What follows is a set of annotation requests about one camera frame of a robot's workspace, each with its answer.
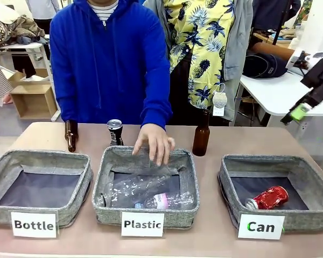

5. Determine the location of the left forearm blue sleeve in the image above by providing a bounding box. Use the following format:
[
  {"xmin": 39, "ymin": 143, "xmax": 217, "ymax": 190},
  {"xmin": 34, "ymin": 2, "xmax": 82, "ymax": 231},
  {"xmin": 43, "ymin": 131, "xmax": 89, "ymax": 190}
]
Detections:
[{"xmin": 140, "ymin": 76, "xmax": 173, "ymax": 131}]

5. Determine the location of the grey fabric basket Can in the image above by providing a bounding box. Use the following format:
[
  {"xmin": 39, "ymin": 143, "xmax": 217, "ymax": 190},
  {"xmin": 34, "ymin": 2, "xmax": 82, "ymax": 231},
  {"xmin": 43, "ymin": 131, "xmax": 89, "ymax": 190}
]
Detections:
[{"xmin": 217, "ymin": 154, "xmax": 323, "ymax": 233}]

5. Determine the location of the crushed red aluminium can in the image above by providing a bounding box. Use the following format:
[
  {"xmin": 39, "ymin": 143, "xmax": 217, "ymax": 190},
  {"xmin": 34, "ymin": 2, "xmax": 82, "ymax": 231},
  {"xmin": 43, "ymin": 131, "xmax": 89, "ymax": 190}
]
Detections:
[{"xmin": 244, "ymin": 185, "xmax": 290, "ymax": 211}]

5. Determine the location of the white label card Can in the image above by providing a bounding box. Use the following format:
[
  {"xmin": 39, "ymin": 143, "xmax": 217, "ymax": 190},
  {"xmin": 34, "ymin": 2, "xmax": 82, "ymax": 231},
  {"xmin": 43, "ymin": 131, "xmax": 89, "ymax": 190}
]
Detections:
[{"xmin": 237, "ymin": 213, "xmax": 286, "ymax": 241}]

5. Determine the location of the grey fabric basket Plastic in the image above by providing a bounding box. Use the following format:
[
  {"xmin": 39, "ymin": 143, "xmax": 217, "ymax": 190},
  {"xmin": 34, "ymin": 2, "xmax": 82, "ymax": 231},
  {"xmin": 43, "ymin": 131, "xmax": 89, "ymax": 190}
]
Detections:
[{"xmin": 91, "ymin": 145, "xmax": 201, "ymax": 231}]

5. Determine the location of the black aluminium can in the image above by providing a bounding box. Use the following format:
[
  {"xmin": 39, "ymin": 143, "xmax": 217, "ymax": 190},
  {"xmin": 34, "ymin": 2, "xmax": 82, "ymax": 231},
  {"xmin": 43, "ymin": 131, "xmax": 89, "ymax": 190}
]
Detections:
[{"xmin": 106, "ymin": 119, "xmax": 124, "ymax": 147}]

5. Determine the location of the grey fabric basket Bottle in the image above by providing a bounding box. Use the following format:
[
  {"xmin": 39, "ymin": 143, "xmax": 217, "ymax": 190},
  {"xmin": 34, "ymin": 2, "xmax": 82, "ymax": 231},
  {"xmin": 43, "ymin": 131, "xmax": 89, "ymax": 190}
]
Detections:
[{"xmin": 0, "ymin": 149, "xmax": 94, "ymax": 230}]

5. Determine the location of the person's left hand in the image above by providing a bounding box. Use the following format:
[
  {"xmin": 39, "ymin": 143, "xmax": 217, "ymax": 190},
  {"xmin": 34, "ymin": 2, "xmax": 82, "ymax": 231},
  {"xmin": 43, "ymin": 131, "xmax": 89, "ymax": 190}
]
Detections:
[{"xmin": 131, "ymin": 124, "xmax": 177, "ymax": 167}]

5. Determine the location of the white box with black parts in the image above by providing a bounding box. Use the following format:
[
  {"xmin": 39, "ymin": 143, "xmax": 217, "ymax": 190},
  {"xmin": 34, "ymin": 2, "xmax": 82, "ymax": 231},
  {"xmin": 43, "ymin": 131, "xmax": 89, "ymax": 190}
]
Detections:
[{"xmin": 285, "ymin": 49, "xmax": 323, "ymax": 75}]

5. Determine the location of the white table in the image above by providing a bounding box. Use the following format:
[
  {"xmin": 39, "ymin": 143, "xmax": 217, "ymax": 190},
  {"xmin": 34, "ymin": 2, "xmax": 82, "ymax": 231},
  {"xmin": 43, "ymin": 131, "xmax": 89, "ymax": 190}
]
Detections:
[{"xmin": 233, "ymin": 68, "xmax": 323, "ymax": 127}]

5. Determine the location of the dark blue cap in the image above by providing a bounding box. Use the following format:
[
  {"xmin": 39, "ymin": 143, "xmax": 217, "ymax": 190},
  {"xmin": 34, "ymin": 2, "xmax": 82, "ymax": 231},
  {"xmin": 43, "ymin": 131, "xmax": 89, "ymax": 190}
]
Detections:
[{"xmin": 242, "ymin": 52, "xmax": 289, "ymax": 80}]

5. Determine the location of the round paper hang tag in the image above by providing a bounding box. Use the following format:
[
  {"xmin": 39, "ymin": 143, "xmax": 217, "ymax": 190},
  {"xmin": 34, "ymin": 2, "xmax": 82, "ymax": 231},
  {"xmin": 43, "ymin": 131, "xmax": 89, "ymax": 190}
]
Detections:
[{"xmin": 212, "ymin": 82, "xmax": 229, "ymax": 117}]

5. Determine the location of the brown glass bottle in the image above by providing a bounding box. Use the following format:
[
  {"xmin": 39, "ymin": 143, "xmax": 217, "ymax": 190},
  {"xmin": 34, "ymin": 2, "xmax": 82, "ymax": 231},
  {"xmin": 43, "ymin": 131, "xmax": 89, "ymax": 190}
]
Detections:
[
  {"xmin": 64, "ymin": 119, "xmax": 80, "ymax": 153},
  {"xmin": 192, "ymin": 109, "xmax": 211, "ymax": 157}
]

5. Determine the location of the person in yellow floral shirt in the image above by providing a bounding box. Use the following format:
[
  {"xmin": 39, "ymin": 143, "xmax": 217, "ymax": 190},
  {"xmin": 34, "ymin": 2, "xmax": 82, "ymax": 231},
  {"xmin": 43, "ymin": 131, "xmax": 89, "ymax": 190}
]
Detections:
[{"xmin": 143, "ymin": 0, "xmax": 254, "ymax": 127}]

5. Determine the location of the clear plastic bottle pink label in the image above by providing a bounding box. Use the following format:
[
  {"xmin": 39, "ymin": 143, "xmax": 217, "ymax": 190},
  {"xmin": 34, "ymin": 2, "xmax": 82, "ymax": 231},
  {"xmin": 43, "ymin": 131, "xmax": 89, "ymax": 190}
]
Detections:
[{"xmin": 134, "ymin": 191, "xmax": 196, "ymax": 210}]

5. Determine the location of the crushed clear plastic bottle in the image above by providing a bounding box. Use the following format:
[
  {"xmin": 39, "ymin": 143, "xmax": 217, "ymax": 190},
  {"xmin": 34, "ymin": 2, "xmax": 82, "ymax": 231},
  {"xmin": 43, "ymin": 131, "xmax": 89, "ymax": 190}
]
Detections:
[{"xmin": 96, "ymin": 174, "xmax": 180, "ymax": 208}]

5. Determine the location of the white label card Plastic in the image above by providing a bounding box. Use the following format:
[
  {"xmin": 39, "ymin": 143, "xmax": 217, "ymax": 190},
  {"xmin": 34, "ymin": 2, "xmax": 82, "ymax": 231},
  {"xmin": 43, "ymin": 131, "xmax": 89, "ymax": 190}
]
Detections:
[{"xmin": 121, "ymin": 211, "xmax": 165, "ymax": 238}]

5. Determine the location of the person in blue hoodie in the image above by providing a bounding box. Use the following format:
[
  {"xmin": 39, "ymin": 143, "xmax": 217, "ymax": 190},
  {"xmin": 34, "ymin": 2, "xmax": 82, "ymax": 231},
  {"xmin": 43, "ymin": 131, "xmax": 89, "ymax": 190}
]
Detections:
[{"xmin": 49, "ymin": 0, "xmax": 173, "ymax": 131}]

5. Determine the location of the wooden open box shelf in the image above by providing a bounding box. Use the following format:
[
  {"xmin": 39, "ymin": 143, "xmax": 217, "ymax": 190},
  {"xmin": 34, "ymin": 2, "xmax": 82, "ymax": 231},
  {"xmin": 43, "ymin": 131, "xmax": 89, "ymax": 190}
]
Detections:
[{"xmin": 9, "ymin": 84, "xmax": 58, "ymax": 120}]

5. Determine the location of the white desk with clothes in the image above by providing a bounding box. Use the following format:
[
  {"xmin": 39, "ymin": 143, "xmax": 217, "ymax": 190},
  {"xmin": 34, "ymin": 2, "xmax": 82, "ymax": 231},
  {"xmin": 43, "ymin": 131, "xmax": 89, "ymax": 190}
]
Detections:
[{"xmin": 0, "ymin": 34, "xmax": 62, "ymax": 122}]

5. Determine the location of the flat cardboard box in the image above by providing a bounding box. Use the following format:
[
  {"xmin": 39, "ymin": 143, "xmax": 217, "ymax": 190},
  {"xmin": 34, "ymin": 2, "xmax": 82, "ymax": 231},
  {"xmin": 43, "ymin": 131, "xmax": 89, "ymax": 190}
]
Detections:
[{"xmin": 6, "ymin": 68, "xmax": 52, "ymax": 88}]

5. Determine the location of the white label card Bottle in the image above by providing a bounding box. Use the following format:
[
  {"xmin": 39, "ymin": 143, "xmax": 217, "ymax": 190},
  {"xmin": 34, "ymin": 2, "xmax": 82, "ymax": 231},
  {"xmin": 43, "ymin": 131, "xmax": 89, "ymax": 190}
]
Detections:
[{"xmin": 10, "ymin": 211, "xmax": 59, "ymax": 239}]

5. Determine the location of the pile of patterned clothes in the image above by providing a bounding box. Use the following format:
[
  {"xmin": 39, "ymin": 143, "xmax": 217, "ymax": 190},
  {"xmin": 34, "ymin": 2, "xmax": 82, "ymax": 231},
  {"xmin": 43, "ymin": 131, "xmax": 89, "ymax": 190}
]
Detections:
[{"xmin": 0, "ymin": 3, "xmax": 50, "ymax": 47}]

